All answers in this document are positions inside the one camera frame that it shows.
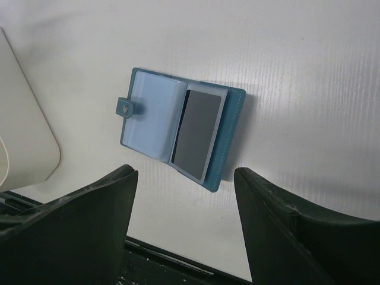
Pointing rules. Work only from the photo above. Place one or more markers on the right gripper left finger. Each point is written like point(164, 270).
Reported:
point(76, 239)

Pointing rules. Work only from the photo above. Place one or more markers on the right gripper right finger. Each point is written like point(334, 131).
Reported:
point(290, 240)

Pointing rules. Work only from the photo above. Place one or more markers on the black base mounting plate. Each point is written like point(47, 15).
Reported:
point(140, 265)

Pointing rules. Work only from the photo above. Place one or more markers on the blue leather card holder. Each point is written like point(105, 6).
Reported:
point(151, 112)

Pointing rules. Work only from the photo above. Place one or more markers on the white oblong plastic tray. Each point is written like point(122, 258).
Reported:
point(29, 151)

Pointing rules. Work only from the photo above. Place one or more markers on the dark grey credit card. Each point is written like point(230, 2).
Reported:
point(196, 133)

